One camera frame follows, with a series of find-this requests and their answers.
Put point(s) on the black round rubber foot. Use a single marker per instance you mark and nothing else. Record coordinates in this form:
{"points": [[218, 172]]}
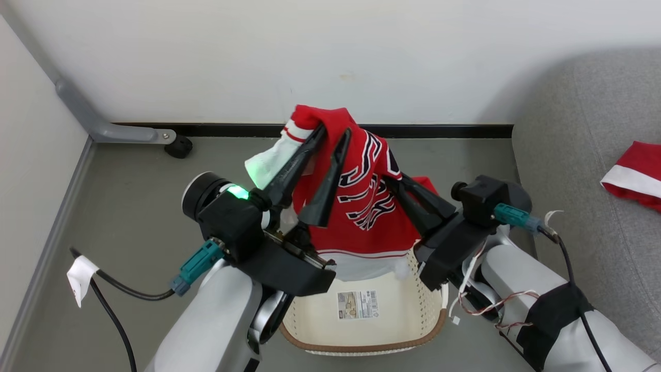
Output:
{"points": [[179, 147]]}

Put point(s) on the red white trimmed shorts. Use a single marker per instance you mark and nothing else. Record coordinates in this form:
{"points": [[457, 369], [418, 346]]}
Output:
{"points": [[640, 175]]}

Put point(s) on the grey fabric sofa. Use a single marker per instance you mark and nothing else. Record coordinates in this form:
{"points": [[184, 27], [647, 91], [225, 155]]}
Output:
{"points": [[594, 129]]}

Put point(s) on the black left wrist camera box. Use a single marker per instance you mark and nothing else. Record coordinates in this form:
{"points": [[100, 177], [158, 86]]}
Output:
{"points": [[232, 227]]}

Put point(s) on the teal right camera connector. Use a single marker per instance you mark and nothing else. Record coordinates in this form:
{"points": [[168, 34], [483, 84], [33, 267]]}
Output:
{"points": [[516, 216]]}

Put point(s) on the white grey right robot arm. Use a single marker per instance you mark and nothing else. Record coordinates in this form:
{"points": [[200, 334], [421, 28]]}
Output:
{"points": [[568, 320]]}

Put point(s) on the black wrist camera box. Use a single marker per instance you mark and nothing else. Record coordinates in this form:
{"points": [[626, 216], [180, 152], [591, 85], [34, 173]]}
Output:
{"points": [[485, 196], [232, 227]]}

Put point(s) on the white barcode sticker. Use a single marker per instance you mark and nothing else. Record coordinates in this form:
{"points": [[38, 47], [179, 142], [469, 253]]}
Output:
{"points": [[357, 305]]}

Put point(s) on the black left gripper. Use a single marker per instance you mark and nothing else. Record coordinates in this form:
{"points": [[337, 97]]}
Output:
{"points": [[294, 271]]}

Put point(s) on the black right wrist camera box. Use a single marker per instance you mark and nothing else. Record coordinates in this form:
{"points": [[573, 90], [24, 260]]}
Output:
{"points": [[485, 196]]}

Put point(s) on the beige plastic laundry basket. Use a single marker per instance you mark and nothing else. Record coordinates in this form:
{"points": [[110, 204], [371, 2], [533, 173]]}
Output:
{"points": [[361, 336]]}

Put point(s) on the grey metal support leg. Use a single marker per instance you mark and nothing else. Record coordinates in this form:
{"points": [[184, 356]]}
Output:
{"points": [[103, 126]]}

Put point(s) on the black baseboard strip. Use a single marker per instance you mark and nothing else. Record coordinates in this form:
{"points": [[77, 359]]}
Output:
{"points": [[232, 129]]}

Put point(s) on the red number 23 jersey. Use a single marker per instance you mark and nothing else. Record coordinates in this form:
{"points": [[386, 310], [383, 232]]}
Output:
{"points": [[361, 227]]}

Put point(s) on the teal camera connector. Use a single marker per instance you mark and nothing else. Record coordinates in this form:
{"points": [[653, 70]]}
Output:
{"points": [[516, 216], [199, 263]]}

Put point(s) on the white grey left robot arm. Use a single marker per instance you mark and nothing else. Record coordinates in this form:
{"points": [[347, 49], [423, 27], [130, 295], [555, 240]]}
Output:
{"points": [[217, 320]]}

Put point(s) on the teal left camera connector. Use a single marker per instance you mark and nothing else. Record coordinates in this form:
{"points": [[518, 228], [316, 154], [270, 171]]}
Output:
{"points": [[199, 263]]}

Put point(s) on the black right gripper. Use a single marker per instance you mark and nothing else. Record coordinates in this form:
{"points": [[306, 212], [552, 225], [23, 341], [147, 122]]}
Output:
{"points": [[449, 248]]}

